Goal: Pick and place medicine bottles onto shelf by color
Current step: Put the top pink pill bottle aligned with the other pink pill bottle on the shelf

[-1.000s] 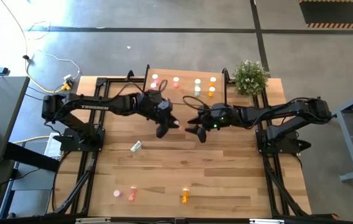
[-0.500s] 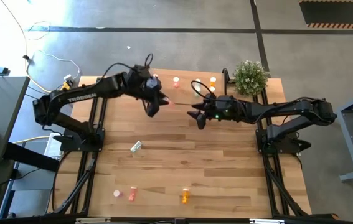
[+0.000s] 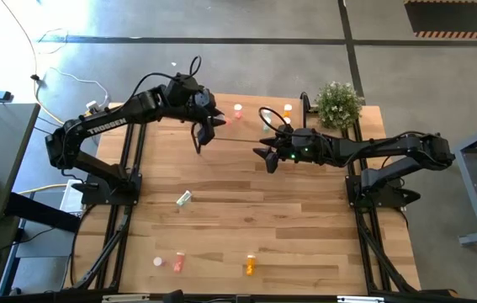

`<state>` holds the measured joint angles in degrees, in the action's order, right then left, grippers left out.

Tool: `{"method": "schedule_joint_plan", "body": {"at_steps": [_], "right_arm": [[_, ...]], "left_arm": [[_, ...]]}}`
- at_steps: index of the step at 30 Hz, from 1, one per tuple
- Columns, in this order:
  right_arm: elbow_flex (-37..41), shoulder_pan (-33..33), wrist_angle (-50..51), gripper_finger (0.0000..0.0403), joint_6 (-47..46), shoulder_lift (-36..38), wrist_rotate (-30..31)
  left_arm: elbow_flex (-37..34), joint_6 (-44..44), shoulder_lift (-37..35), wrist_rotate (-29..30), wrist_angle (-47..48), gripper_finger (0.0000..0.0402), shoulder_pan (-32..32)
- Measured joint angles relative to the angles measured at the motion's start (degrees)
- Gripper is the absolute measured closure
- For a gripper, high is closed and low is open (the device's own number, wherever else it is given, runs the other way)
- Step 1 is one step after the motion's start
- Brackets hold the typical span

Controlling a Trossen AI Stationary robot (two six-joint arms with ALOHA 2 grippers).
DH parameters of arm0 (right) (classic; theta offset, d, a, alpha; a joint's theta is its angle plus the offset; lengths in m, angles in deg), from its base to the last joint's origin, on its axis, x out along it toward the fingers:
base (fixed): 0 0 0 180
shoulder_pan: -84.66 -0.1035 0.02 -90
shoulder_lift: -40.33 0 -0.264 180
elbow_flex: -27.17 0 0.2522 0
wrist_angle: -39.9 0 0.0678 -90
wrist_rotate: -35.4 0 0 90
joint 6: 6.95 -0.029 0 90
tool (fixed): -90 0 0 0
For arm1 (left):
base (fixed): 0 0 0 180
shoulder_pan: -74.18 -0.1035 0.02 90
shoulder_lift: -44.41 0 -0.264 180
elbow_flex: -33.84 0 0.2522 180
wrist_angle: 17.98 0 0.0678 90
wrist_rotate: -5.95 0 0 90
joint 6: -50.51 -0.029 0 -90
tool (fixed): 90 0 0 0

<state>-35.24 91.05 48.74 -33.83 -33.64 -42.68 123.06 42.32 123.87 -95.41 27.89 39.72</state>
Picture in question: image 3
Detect blue-grey metal desk frame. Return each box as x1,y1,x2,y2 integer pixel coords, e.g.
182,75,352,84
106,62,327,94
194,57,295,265
431,117,477,246

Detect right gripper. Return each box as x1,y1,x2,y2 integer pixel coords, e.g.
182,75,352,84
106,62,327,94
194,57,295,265
252,125,332,175

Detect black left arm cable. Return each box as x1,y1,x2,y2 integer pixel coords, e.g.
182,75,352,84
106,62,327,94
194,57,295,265
130,54,203,110

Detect black rounded object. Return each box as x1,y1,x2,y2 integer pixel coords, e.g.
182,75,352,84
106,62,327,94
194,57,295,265
162,289,185,303

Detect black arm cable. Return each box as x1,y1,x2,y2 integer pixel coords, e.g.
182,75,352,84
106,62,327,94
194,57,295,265
130,54,203,110
257,106,296,136

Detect silver metal bracket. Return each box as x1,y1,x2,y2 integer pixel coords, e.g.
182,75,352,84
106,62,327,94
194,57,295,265
337,295,384,303
102,294,151,303

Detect yellow floor cable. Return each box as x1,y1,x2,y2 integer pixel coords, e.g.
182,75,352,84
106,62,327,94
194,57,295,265
0,0,75,127

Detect black mat striped edge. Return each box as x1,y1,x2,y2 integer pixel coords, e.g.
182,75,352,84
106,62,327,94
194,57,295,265
404,0,477,40

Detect potted green plant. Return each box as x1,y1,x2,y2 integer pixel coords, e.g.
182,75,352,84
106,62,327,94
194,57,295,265
314,81,365,130

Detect white box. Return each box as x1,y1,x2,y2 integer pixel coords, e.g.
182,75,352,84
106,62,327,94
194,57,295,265
59,179,86,215

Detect white floor cable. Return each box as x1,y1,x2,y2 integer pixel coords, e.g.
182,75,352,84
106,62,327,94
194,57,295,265
35,28,111,102

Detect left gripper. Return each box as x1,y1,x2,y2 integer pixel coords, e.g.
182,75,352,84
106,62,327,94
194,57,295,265
164,74,227,147

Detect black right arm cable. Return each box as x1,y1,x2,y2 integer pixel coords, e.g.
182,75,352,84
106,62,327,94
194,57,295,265
257,106,296,136

